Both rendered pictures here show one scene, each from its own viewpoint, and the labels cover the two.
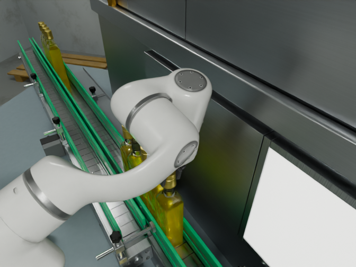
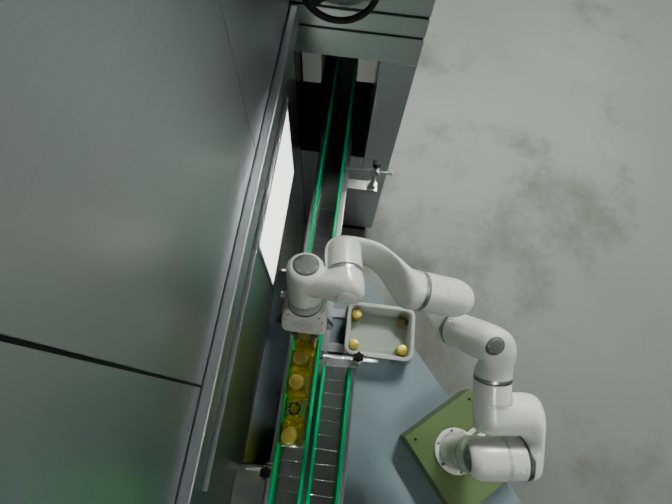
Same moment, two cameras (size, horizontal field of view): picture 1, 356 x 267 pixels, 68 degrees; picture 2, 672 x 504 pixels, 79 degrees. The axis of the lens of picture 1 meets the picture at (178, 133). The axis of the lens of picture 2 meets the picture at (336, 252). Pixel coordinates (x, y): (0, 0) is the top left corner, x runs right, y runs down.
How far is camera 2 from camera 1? 0.78 m
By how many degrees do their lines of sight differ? 70
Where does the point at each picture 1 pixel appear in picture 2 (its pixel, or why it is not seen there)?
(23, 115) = not seen: outside the picture
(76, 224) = (366, 463)
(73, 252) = (381, 428)
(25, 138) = not seen: outside the picture
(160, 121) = (351, 248)
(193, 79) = (303, 264)
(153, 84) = (334, 275)
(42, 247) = not seen: hidden behind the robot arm
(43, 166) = (420, 283)
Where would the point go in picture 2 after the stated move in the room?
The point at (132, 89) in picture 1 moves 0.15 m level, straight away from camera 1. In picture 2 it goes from (352, 276) to (311, 348)
